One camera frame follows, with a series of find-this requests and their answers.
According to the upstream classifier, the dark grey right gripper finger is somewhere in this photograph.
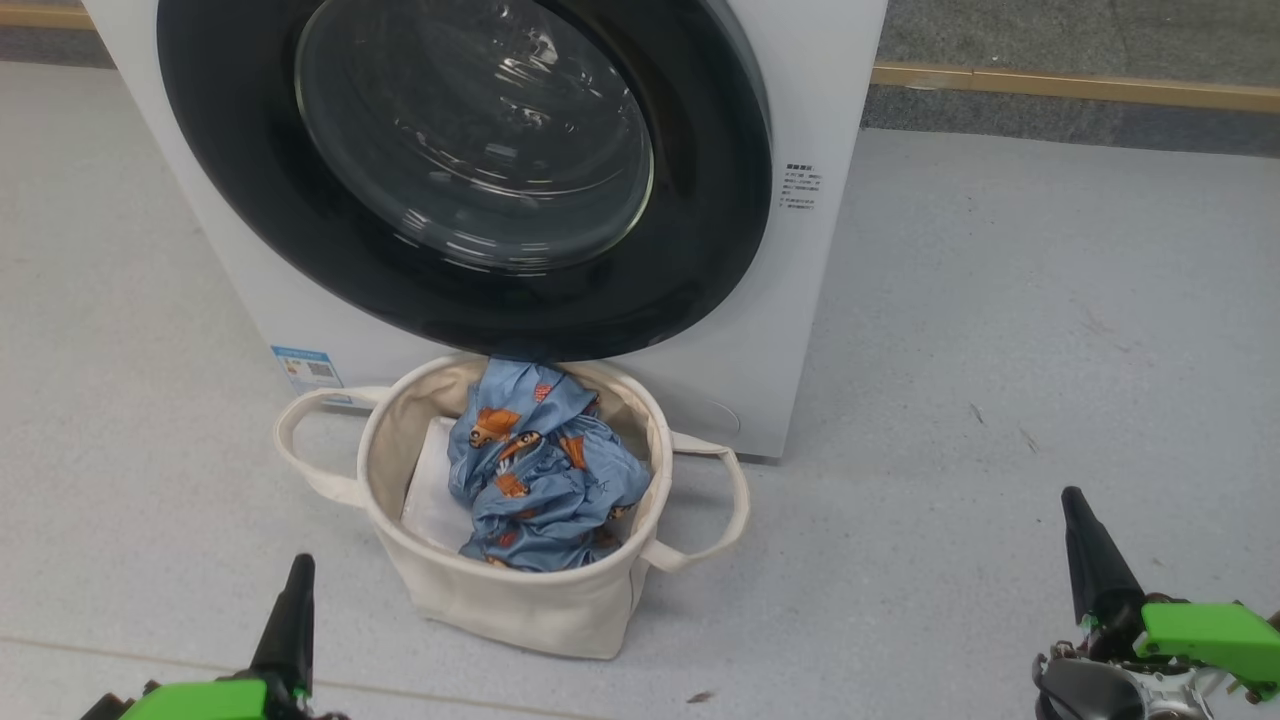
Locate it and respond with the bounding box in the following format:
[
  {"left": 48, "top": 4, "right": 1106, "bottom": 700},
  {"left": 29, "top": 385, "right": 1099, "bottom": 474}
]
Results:
[{"left": 1060, "top": 486, "right": 1147, "bottom": 626}]

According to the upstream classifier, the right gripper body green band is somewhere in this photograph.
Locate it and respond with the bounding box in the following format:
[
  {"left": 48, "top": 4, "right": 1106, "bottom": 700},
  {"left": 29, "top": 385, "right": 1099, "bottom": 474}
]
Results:
[{"left": 1080, "top": 590, "right": 1280, "bottom": 703}]

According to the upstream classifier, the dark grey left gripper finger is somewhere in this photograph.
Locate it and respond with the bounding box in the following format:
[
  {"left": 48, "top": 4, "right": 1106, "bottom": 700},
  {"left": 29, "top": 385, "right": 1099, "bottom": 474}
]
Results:
[{"left": 248, "top": 553, "right": 317, "bottom": 703}]

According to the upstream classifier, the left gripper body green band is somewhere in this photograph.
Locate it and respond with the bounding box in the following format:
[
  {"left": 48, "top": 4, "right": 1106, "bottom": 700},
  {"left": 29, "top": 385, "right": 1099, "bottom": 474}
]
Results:
[{"left": 80, "top": 676, "right": 346, "bottom": 720}]

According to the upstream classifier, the blue printed garment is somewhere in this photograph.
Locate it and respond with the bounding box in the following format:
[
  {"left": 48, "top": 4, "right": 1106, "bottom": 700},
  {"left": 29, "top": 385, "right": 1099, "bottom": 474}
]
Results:
[{"left": 445, "top": 358, "right": 653, "bottom": 573}]

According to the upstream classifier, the black round glass washer door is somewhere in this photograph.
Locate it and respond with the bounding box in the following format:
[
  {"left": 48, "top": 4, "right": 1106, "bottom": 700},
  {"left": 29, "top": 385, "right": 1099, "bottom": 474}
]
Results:
[{"left": 155, "top": 0, "right": 774, "bottom": 363}]

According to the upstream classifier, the cream canvas laundry basket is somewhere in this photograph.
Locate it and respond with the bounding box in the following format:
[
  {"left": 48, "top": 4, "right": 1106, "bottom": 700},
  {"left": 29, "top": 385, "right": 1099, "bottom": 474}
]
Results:
[{"left": 273, "top": 352, "right": 751, "bottom": 661}]

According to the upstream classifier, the white front-load washing machine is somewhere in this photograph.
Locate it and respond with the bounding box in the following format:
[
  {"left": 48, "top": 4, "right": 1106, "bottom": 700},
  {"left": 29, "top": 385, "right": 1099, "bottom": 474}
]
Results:
[{"left": 80, "top": 0, "right": 889, "bottom": 461}]

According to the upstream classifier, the white flat pad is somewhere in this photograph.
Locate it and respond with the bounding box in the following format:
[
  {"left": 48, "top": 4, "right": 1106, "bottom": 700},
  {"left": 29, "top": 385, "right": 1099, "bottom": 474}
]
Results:
[{"left": 400, "top": 415, "right": 471, "bottom": 556}]

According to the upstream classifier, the blue energy label sticker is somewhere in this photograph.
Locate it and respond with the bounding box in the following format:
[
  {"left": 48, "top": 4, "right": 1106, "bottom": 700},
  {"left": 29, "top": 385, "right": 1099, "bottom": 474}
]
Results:
[{"left": 270, "top": 345, "right": 344, "bottom": 394}]

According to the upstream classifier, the round filter cover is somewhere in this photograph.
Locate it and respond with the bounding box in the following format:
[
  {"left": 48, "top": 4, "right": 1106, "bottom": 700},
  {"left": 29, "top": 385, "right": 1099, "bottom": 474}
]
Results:
[{"left": 690, "top": 398, "right": 741, "bottom": 441}]

